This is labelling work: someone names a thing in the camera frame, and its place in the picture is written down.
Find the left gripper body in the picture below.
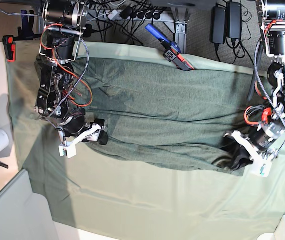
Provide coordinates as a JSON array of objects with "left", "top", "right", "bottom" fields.
[{"left": 222, "top": 130, "right": 253, "bottom": 171}]

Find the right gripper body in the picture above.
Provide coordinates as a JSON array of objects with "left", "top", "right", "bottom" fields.
[{"left": 64, "top": 118, "right": 109, "bottom": 145}]

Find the dark green T-shirt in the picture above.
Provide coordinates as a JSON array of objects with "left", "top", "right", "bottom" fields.
[{"left": 73, "top": 58, "right": 252, "bottom": 177}]

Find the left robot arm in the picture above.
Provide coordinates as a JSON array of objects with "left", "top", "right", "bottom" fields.
[{"left": 225, "top": 0, "right": 285, "bottom": 177}]

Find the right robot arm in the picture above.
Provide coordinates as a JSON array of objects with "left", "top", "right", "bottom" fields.
[{"left": 35, "top": 0, "right": 109, "bottom": 146}]

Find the blue and orange clamp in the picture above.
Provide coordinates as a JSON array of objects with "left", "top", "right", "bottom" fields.
[{"left": 145, "top": 23, "right": 195, "bottom": 72}]

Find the light green box edge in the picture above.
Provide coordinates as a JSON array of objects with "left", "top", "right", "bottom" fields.
[{"left": 0, "top": 170, "right": 59, "bottom": 240}]

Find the grey power strip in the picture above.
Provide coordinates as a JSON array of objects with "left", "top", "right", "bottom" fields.
[{"left": 87, "top": 9, "right": 174, "bottom": 23}]

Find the white charger plug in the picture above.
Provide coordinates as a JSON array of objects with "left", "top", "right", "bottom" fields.
[{"left": 107, "top": 9, "right": 122, "bottom": 21}]

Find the red and black clamp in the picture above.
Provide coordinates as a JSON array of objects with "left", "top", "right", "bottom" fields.
[{"left": 2, "top": 35, "right": 16, "bottom": 62}]

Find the left black power adapter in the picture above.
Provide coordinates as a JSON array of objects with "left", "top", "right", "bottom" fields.
[{"left": 226, "top": 1, "right": 243, "bottom": 40}]

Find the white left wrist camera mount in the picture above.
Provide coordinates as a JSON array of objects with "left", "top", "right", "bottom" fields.
[{"left": 231, "top": 130, "right": 278, "bottom": 178}]

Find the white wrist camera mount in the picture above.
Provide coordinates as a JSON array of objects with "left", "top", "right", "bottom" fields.
[
  {"left": 58, "top": 123, "right": 109, "bottom": 159},
  {"left": 231, "top": 130, "right": 278, "bottom": 178}
]

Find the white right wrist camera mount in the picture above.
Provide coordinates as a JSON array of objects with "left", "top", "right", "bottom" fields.
[{"left": 58, "top": 123, "right": 109, "bottom": 159}]

